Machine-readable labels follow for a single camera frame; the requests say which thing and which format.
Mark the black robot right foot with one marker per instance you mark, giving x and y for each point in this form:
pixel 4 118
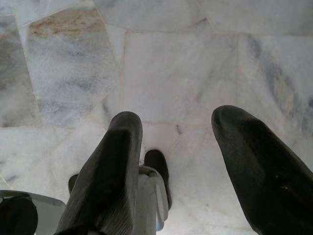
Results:
pixel 157 166

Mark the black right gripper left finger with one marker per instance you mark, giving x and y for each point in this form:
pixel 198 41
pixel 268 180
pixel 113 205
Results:
pixel 110 176

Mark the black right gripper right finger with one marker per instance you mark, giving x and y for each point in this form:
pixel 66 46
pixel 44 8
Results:
pixel 266 176

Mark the silver black robot left leg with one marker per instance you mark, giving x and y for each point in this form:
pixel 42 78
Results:
pixel 46 208

